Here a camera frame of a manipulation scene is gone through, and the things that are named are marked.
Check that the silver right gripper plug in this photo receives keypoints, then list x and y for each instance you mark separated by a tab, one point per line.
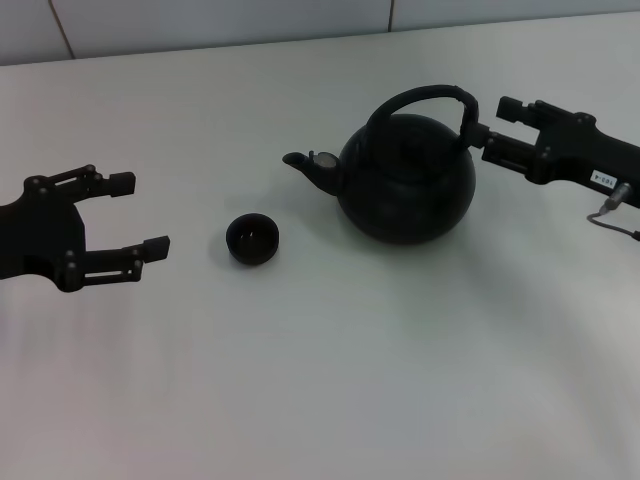
617	195

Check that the small dark teacup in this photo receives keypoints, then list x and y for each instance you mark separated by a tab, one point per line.
252	240

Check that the black round teapot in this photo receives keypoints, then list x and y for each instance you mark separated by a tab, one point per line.
410	190

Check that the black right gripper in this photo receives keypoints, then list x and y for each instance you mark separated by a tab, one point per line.
590	155

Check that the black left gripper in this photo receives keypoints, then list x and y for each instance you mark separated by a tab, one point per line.
40	235

